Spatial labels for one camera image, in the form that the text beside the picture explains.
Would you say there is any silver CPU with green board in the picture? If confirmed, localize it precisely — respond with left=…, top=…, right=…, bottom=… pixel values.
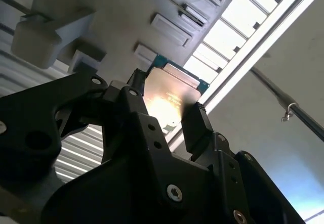
left=141, top=54, right=211, bottom=135

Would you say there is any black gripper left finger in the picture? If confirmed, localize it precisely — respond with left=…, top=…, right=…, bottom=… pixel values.
left=0, top=68, right=211, bottom=204

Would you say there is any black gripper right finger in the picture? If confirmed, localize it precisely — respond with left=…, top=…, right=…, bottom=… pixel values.
left=182, top=102, right=306, bottom=224

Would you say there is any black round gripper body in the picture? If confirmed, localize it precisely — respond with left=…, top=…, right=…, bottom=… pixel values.
left=45, top=158, right=230, bottom=224

